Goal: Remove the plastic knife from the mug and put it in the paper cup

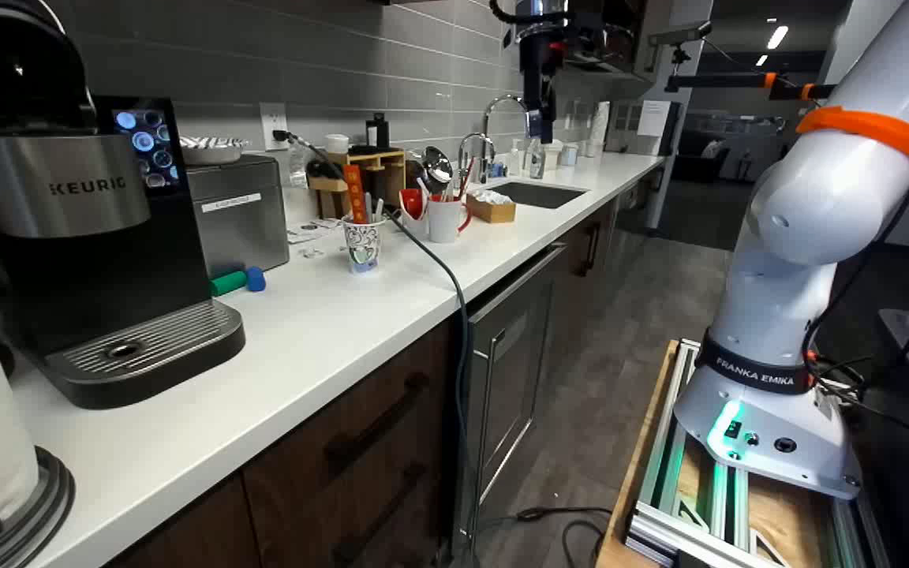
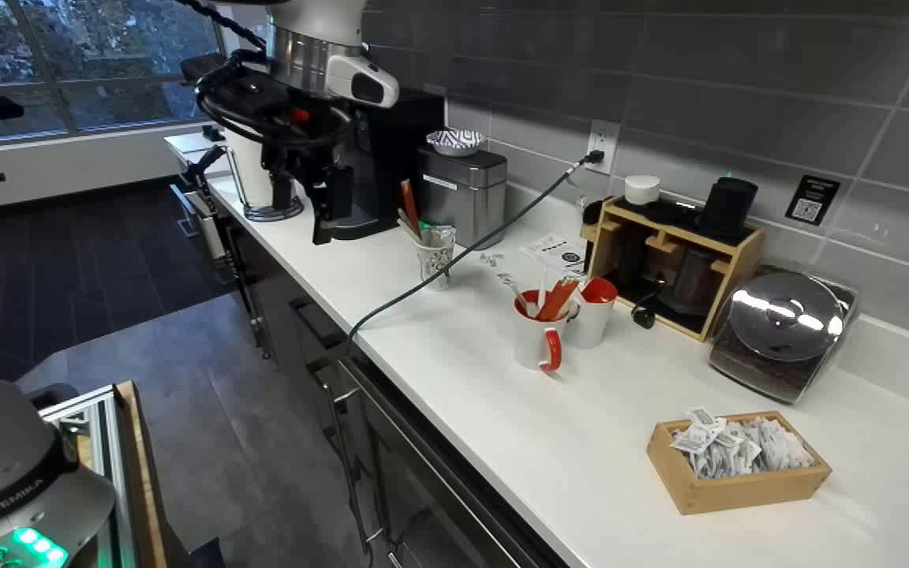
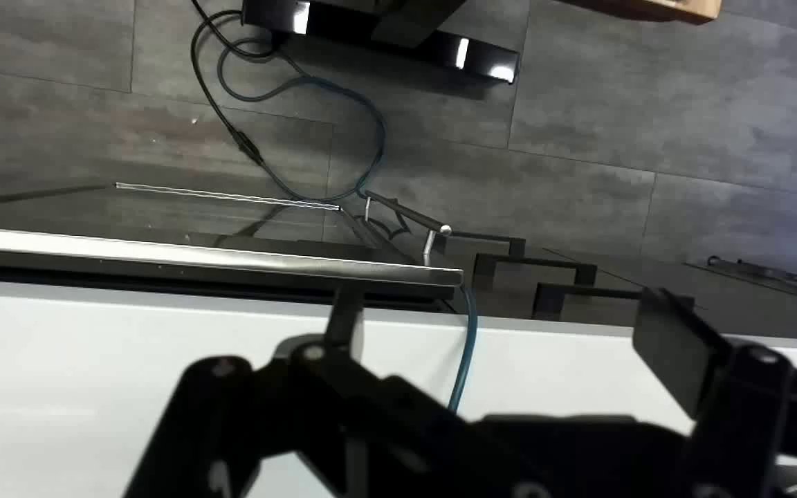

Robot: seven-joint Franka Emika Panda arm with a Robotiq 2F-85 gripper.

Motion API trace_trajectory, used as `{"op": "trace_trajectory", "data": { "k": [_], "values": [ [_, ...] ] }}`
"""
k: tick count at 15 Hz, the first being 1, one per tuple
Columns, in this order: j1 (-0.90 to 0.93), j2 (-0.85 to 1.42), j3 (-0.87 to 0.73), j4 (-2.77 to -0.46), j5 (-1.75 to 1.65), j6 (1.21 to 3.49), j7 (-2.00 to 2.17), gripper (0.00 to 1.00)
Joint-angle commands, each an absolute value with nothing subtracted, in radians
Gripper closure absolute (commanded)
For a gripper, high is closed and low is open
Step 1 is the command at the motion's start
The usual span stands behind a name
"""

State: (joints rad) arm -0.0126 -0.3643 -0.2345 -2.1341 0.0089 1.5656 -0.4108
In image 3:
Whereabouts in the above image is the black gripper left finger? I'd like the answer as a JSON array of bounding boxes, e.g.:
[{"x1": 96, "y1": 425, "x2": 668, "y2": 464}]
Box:
[{"x1": 125, "y1": 287, "x2": 476, "y2": 498}]

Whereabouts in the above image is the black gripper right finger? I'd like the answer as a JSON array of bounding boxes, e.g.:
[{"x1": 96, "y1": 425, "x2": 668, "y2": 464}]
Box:
[{"x1": 630, "y1": 287, "x2": 797, "y2": 498}]

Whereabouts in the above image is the thin metal rod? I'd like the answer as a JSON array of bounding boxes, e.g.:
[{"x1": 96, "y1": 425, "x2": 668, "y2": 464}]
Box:
[{"x1": 111, "y1": 180, "x2": 349, "y2": 215}]

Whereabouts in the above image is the black glossy stand base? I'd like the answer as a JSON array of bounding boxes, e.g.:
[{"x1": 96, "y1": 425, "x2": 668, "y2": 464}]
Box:
[{"x1": 241, "y1": 0, "x2": 523, "y2": 87}]

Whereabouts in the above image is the brown cardboard box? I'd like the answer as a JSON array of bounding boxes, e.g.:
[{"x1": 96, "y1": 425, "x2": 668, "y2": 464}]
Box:
[{"x1": 589, "y1": 0, "x2": 725, "y2": 24}]

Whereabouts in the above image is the blue cable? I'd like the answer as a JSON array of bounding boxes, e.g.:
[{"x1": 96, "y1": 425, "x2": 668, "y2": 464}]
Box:
[{"x1": 255, "y1": 73, "x2": 482, "y2": 415}]

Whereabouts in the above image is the black square bracket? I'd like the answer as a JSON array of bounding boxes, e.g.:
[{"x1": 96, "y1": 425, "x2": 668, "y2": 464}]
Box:
[
  {"x1": 466, "y1": 251, "x2": 599, "y2": 298},
  {"x1": 530, "y1": 278, "x2": 646, "y2": 327}
]

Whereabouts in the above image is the silver metal rail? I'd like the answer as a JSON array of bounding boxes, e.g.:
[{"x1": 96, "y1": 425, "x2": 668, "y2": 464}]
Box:
[{"x1": 0, "y1": 223, "x2": 466, "y2": 291}]

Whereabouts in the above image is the black floor cable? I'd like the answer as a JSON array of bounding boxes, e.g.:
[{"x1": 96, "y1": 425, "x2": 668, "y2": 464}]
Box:
[{"x1": 187, "y1": 0, "x2": 292, "y2": 170}]

